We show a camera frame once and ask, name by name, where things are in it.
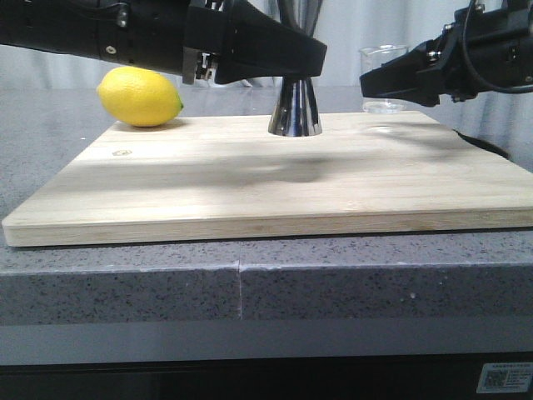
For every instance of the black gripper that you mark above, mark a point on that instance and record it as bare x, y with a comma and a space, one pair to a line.
186, 38
479, 52

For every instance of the small glass beaker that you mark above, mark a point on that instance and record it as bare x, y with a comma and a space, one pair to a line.
372, 58

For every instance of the steel double jigger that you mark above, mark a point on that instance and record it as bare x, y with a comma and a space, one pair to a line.
296, 113

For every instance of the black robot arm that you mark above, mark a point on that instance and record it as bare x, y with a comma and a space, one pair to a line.
65, 27

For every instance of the grey curtain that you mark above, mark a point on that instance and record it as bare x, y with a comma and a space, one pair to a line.
344, 26

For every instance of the yellow lemon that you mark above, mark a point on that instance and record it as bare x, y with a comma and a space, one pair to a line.
139, 97

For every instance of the wooden cutting board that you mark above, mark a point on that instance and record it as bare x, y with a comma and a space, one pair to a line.
226, 177

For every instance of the white QR label sticker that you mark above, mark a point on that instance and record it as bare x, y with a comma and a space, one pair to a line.
505, 377

